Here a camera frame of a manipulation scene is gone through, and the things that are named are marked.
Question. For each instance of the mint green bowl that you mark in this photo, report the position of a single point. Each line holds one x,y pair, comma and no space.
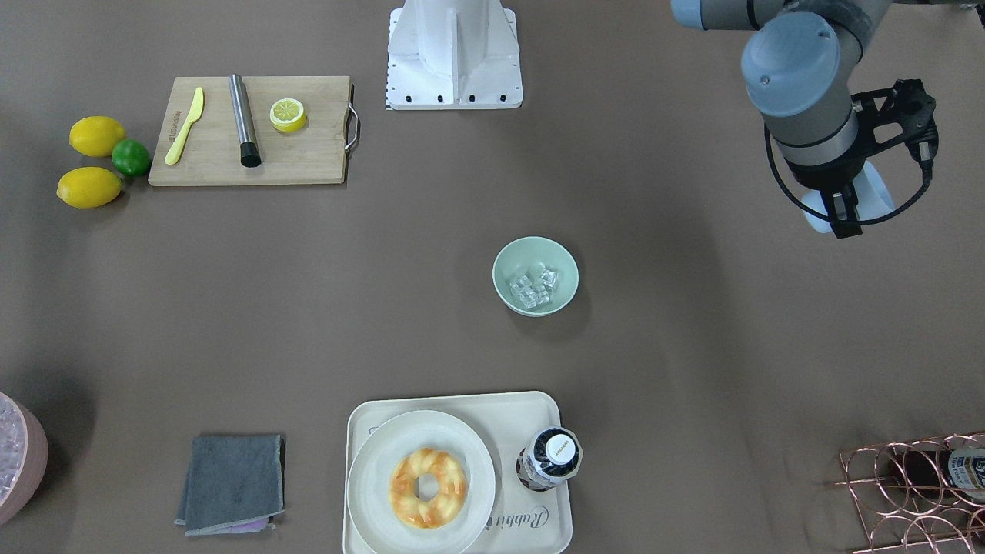
529,252

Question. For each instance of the grey folded cloth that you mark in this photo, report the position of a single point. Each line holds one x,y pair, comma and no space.
234,484

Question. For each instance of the bottle lying in rack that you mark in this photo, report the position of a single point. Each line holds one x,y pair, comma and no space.
950,473

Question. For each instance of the yellow plastic knife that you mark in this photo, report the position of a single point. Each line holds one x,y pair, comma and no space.
193,115

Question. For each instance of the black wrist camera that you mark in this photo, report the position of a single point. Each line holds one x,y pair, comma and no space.
901,115

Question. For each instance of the cream serving tray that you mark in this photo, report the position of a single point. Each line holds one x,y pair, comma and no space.
521,520

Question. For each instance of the standing dark tea bottle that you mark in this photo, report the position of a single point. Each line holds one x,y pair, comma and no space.
550,459

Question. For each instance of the glazed donut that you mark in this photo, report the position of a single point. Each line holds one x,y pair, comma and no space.
444,506

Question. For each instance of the whole lemon far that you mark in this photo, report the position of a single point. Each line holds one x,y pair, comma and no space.
88,187

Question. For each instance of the green lime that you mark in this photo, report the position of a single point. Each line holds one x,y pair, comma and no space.
131,158

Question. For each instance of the copper wire bottle rack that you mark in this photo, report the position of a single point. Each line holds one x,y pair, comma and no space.
905,501

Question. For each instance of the whole lemon near board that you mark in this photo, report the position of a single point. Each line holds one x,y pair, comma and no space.
96,136

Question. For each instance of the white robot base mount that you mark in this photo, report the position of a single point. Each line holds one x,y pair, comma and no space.
453,55

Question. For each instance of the steel muddler black tip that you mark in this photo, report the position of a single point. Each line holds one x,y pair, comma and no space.
249,154

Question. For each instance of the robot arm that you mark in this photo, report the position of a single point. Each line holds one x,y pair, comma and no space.
796,66

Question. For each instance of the light blue plastic cup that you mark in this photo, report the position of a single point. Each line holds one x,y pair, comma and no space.
874,199

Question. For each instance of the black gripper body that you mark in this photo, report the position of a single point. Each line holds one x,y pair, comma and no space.
826,178

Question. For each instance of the pink bowl of ice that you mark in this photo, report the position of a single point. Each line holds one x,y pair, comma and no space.
24,454

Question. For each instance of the bamboo cutting board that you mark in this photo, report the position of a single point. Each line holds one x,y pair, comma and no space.
313,155

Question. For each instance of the half lemon slice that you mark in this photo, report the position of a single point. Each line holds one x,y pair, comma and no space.
288,115

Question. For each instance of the cream round plate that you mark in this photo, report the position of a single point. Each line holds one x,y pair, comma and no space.
368,484

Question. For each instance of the ice cubes in green bowl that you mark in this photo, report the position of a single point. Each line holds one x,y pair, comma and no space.
534,288

